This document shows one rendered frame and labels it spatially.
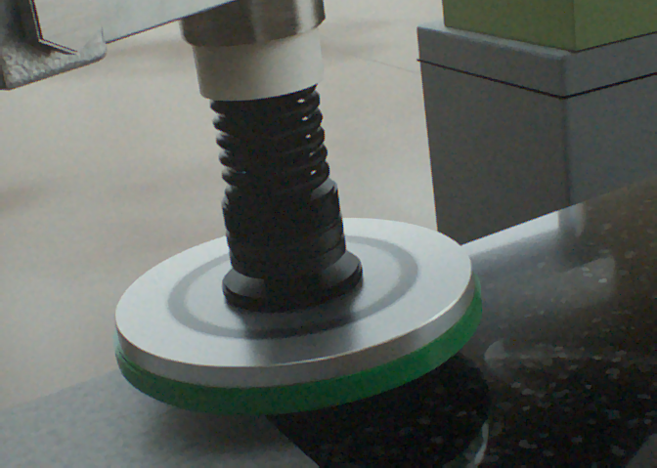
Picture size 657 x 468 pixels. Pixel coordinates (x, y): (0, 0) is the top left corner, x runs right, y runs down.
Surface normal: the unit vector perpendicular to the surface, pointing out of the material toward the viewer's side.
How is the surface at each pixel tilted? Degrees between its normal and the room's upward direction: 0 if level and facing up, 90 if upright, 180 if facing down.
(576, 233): 0
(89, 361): 0
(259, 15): 90
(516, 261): 0
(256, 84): 90
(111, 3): 90
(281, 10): 90
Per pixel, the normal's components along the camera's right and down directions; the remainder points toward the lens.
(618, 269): -0.13, -0.93
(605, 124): 0.43, 0.26
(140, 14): 0.79, 0.11
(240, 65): -0.15, 0.36
